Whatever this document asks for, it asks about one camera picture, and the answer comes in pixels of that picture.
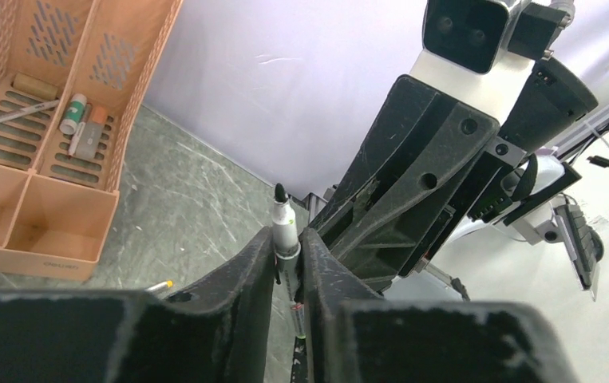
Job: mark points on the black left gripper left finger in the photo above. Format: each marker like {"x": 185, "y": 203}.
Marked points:
{"x": 214, "y": 330}

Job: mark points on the grey orange eraser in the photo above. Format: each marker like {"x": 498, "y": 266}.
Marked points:
{"x": 89, "y": 139}

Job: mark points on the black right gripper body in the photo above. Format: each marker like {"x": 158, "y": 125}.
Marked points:
{"x": 452, "y": 202}

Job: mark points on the blue capped pen in organizer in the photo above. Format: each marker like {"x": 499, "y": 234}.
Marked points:
{"x": 28, "y": 110}

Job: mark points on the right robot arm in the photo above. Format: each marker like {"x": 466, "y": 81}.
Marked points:
{"x": 553, "y": 121}

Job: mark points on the white green glue stick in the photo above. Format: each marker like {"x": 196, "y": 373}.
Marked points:
{"x": 73, "y": 114}

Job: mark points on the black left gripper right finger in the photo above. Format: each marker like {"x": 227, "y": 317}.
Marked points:
{"x": 356, "y": 335}

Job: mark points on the tan cork roll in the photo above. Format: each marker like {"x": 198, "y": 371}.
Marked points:
{"x": 34, "y": 86}

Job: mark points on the white pen yellow tip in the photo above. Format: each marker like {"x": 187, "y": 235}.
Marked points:
{"x": 160, "y": 287}

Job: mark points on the white pen green tip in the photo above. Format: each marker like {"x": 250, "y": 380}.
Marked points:
{"x": 287, "y": 250}

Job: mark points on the orange plastic desk organizer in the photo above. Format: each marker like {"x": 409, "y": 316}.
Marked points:
{"x": 56, "y": 209}

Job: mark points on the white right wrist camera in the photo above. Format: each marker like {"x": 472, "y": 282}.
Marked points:
{"x": 466, "y": 55}

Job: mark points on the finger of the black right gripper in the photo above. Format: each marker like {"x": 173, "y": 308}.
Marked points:
{"x": 382, "y": 235}
{"x": 406, "y": 123}

